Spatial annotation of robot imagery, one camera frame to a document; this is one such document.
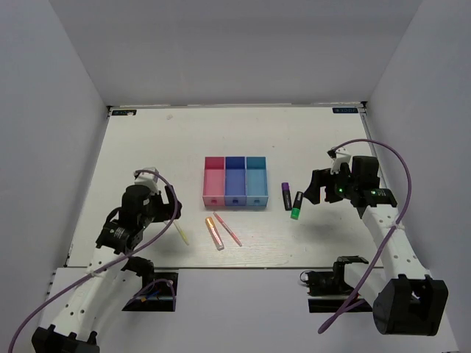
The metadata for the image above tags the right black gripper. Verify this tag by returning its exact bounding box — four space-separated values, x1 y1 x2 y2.
303 164 358 204

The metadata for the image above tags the purple cap black marker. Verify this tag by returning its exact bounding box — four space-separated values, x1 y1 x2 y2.
281 182 292 211

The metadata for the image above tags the green cap black marker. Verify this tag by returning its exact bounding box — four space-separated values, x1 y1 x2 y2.
290 191 303 220

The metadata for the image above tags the yellow thin pen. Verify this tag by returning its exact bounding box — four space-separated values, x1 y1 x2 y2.
173 220 190 246

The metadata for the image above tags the orange highlighter marker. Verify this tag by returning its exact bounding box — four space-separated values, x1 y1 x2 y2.
205 217 224 251

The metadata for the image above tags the red thin pen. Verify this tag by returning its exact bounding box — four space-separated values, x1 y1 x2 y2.
213 212 243 247

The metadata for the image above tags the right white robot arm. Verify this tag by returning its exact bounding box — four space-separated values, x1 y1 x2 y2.
304 148 448 336

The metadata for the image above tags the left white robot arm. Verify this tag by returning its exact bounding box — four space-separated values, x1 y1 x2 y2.
32 184 182 352

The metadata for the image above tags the pink container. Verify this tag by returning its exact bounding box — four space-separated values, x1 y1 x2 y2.
202 157 225 207

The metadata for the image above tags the light blue container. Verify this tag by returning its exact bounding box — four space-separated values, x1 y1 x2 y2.
246 157 269 208

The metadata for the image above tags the right corner label sticker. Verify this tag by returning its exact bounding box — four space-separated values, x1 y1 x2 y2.
332 107 358 114

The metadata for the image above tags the corner label sticker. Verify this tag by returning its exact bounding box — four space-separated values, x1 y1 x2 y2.
111 110 137 116
332 107 358 114

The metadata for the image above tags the left corner label sticker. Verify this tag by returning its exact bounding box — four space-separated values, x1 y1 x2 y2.
111 110 137 116

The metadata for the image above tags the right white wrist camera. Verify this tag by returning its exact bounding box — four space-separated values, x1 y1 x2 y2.
327 147 351 174

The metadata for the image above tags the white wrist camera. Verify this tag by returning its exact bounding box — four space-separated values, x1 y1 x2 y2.
134 167 160 194
327 147 351 174

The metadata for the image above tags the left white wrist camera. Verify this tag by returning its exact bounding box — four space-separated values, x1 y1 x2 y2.
134 167 160 194

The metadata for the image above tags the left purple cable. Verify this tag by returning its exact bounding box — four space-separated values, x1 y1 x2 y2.
6 169 184 353

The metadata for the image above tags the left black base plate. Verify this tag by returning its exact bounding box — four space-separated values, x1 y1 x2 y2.
122 271 179 313

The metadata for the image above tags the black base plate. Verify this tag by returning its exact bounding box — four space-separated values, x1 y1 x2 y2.
122 271 179 313
299 271 353 313

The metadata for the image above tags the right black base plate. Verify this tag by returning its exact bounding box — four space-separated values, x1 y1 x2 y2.
299 271 353 313

